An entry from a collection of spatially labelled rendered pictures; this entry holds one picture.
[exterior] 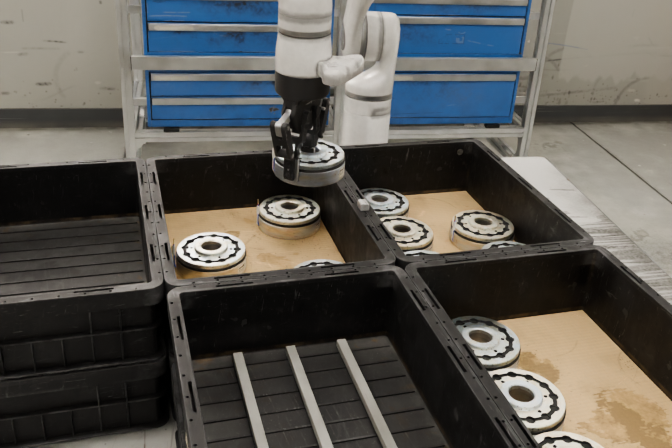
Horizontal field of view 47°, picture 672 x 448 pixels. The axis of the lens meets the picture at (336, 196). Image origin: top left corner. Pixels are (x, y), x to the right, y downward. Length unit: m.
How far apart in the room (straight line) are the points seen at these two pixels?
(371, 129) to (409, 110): 1.74
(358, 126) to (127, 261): 0.53
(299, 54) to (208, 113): 2.11
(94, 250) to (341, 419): 0.52
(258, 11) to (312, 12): 2.00
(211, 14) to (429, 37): 0.86
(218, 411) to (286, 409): 0.08
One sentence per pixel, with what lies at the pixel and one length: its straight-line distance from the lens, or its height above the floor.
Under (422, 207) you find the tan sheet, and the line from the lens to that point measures 1.38.
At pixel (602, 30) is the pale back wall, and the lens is 4.44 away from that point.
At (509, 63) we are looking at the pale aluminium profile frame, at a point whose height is 0.60.
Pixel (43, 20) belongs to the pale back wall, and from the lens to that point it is 3.93.
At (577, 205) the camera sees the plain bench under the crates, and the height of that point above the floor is 0.70.
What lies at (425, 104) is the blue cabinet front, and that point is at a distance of 3.23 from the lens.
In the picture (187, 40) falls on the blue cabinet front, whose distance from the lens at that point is 3.02.
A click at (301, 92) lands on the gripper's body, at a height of 1.12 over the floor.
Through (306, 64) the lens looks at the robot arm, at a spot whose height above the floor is 1.16.
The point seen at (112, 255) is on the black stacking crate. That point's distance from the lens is 1.22.
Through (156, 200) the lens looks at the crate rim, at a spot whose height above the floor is 0.93.
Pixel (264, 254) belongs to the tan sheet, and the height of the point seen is 0.83.
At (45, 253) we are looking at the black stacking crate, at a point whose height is 0.83.
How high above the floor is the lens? 1.44
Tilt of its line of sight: 26 degrees down
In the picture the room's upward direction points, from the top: 4 degrees clockwise
